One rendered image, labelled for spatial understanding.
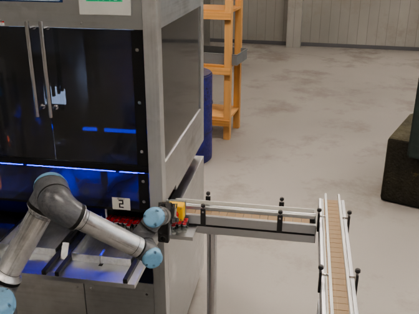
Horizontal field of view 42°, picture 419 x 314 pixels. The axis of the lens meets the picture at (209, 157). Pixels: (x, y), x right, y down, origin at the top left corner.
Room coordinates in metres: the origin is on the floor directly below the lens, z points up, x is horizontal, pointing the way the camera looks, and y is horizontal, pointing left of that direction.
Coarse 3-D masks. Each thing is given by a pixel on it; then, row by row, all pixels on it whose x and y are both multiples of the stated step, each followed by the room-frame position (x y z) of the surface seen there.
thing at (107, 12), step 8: (80, 0) 2.21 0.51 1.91; (88, 0) 2.20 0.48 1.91; (96, 0) 2.19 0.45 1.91; (104, 0) 2.19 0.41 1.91; (112, 0) 2.18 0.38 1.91; (120, 0) 2.18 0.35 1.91; (128, 0) 2.17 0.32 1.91; (80, 8) 2.21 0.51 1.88; (88, 8) 2.20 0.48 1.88; (96, 8) 2.20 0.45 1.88; (104, 8) 2.19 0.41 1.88; (112, 8) 2.18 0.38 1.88; (120, 8) 2.18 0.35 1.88; (128, 8) 2.17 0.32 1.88
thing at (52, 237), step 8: (56, 224) 2.25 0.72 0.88; (48, 232) 2.18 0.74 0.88; (56, 232) 2.18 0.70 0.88; (64, 232) 2.18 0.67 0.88; (72, 232) 2.15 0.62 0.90; (8, 240) 2.09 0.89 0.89; (40, 240) 2.10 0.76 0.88; (48, 240) 2.10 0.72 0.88; (56, 240) 2.10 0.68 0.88; (64, 240) 2.07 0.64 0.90; (0, 248) 2.02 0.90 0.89; (40, 248) 1.99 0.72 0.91; (48, 248) 1.99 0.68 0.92; (56, 248) 1.99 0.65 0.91
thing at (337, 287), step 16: (320, 208) 2.20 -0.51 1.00; (336, 208) 2.33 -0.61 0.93; (320, 224) 2.17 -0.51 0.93; (336, 224) 2.17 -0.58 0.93; (320, 240) 2.02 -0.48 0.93; (336, 240) 2.03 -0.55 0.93; (320, 256) 1.90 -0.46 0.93; (336, 256) 1.90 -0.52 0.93; (320, 272) 1.72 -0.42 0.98; (336, 272) 1.79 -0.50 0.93; (352, 272) 1.78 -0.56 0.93; (320, 288) 1.71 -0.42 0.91; (336, 288) 1.68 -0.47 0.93; (352, 288) 1.68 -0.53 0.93; (320, 304) 1.63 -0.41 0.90; (336, 304) 1.59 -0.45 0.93; (352, 304) 1.59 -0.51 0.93
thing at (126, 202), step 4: (112, 200) 2.20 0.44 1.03; (116, 200) 2.20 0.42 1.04; (124, 200) 2.20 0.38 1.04; (128, 200) 2.19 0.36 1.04; (112, 204) 2.21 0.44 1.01; (116, 204) 2.20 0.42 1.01; (120, 204) 2.20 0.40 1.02; (124, 204) 2.20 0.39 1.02; (128, 204) 2.19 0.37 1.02; (116, 208) 2.20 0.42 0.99; (120, 208) 2.20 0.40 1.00; (124, 208) 2.20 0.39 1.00; (128, 208) 2.19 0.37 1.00
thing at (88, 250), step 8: (88, 240) 2.10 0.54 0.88; (96, 240) 2.10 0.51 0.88; (80, 248) 2.03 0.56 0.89; (88, 248) 2.04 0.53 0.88; (96, 248) 2.04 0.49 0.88; (104, 248) 2.04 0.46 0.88; (112, 248) 2.04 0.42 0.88; (72, 256) 1.95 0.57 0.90; (80, 256) 1.94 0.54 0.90; (88, 256) 1.93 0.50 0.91; (96, 256) 1.93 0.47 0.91; (104, 256) 1.92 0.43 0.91; (112, 256) 1.98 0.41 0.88; (120, 256) 1.98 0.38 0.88; (128, 256) 1.98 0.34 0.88; (112, 264) 1.92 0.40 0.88; (120, 264) 1.91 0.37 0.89; (128, 264) 1.90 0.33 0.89
